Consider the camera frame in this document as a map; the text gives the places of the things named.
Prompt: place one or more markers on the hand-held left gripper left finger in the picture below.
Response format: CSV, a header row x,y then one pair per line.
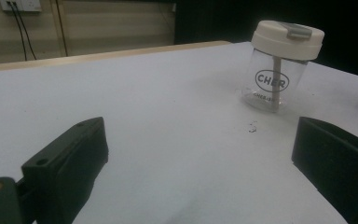
x,y
65,168

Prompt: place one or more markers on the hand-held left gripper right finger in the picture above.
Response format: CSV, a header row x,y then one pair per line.
x,y
338,161

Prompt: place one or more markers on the clear cup with white lid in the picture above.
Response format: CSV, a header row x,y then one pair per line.
x,y
279,62

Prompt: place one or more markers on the dark curtain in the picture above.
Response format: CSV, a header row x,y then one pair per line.
x,y
230,18

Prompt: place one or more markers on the white wall socket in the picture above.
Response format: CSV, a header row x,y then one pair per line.
x,y
21,4

